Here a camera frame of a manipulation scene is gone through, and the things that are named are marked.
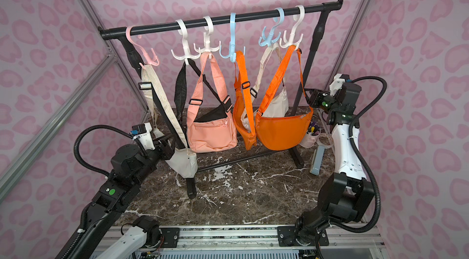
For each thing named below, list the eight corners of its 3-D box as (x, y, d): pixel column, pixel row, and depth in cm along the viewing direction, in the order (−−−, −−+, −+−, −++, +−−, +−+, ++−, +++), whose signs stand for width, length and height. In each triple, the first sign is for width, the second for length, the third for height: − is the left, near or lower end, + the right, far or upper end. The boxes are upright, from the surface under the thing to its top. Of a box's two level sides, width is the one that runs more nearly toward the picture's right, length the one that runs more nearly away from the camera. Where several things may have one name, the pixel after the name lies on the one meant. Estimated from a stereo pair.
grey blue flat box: (308, 173, 93) (311, 168, 88) (315, 147, 102) (318, 142, 98) (316, 176, 92) (320, 172, 87) (322, 150, 101) (325, 144, 97)
